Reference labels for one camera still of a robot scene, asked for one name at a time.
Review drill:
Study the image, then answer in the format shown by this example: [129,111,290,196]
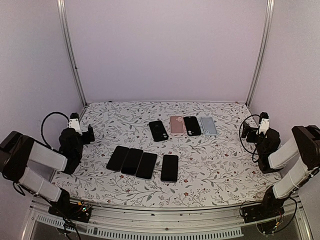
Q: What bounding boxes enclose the black phone case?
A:
[183,116,202,136]
[148,120,169,142]

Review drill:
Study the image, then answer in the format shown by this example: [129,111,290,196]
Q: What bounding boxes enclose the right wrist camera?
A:
[257,112,270,135]

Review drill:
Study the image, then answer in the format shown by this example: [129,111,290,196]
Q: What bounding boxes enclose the floral table mat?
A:
[52,102,281,208]

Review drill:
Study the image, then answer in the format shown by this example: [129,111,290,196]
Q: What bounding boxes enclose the aluminium frame post left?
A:
[56,0,88,107]

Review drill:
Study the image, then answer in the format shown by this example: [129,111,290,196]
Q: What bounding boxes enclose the dark purple phone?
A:
[160,154,179,183]

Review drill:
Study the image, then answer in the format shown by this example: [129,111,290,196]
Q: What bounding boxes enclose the aluminium frame post right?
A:
[245,0,275,108]

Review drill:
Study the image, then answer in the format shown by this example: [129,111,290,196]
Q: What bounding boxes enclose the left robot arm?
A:
[0,126,95,217]

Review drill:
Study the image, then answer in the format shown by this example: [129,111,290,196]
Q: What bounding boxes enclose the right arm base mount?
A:
[239,201,285,223]

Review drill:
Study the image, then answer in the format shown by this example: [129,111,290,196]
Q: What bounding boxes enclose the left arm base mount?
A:
[48,201,92,223]

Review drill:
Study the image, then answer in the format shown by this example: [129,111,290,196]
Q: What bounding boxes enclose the aluminium frame post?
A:
[56,0,88,107]
[245,0,275,108]

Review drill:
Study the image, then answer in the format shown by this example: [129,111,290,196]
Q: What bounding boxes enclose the pink phone case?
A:
[170,116,186,135]

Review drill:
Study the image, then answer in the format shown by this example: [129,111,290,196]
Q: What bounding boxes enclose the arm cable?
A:
[12,111,81,240]
[238,114,298,226]

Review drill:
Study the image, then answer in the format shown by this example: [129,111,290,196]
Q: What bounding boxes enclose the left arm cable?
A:
[12,111,81,240]

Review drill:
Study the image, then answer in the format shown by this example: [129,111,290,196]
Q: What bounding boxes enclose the light blue phone case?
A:
[200,116,218,136]

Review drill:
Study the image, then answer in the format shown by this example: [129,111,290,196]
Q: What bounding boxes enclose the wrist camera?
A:
[257,112,270,135]
[68,112,82,135]

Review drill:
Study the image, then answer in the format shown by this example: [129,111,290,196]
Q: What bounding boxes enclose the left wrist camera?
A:
[68,112,82,135]

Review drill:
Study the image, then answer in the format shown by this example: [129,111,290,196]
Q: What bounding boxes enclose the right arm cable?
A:
[238,114,298,226]

